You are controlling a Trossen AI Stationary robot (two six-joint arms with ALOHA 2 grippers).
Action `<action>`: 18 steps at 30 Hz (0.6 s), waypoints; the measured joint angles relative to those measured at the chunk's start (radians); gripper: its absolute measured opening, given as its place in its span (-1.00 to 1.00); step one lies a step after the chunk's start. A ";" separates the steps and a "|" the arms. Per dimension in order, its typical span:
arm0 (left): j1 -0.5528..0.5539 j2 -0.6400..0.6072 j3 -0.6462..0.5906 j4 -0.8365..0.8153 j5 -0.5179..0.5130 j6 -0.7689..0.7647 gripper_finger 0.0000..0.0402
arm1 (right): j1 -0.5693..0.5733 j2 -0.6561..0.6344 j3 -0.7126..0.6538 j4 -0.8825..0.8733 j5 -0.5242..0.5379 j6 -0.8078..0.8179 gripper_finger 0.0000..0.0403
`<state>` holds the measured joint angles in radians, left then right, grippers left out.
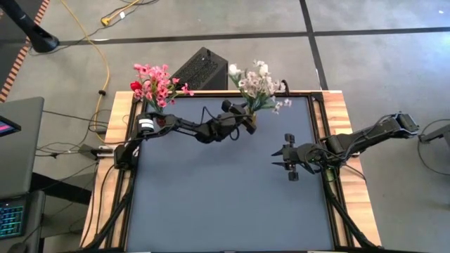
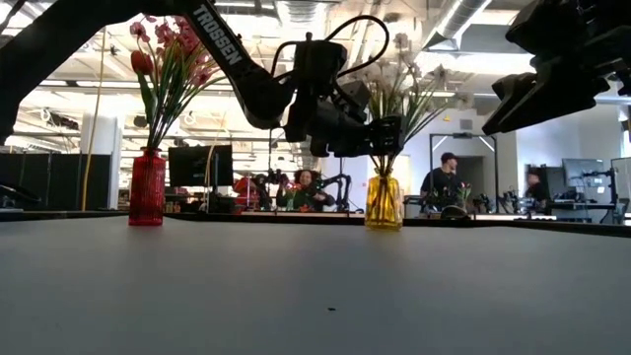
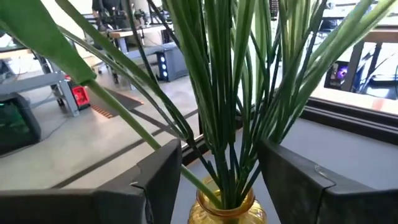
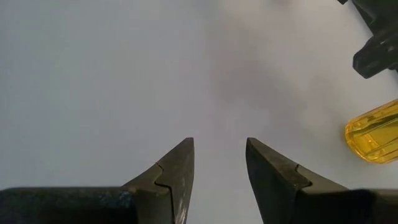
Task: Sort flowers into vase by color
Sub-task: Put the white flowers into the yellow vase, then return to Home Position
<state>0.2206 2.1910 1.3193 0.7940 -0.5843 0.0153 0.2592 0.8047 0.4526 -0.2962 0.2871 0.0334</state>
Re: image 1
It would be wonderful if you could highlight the black pole stand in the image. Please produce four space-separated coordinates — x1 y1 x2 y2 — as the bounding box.
0 0 61 54

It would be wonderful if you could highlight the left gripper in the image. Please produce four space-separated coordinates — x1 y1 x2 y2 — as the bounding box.
217 99 258 136

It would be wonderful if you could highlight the white artificial flower bunch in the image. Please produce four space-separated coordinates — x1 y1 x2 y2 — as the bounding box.
238 70 282 113
255 60 293 115

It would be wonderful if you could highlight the grey laptop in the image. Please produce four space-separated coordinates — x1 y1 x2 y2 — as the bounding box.
0 96 46 200

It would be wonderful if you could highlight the yellow extension cord with plug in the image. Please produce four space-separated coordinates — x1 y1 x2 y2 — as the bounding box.
101 0 141 27

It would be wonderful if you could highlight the yellow hanging cable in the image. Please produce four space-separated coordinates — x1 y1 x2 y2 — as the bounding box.
60 0 111 124

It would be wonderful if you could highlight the black aluminium table frame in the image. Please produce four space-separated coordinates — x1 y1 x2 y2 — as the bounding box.
79 90 383 253

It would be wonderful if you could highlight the black mesh computer tower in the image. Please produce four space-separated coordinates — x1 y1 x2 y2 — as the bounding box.
169 46 229 91

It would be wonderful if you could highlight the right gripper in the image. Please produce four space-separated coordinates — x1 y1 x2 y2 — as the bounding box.
271 133 319 182

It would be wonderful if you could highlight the small dark screen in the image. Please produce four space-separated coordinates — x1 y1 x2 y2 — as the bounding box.
0 115 23 138

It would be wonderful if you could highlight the black striped-edge floor mat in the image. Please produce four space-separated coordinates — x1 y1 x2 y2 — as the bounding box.
0 0 52 103

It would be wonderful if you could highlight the wooden table board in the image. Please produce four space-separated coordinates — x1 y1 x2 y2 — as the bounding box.
79 89 383 249

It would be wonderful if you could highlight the pink artificial flower bunch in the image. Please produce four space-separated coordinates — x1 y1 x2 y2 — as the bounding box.
132 63 195 115

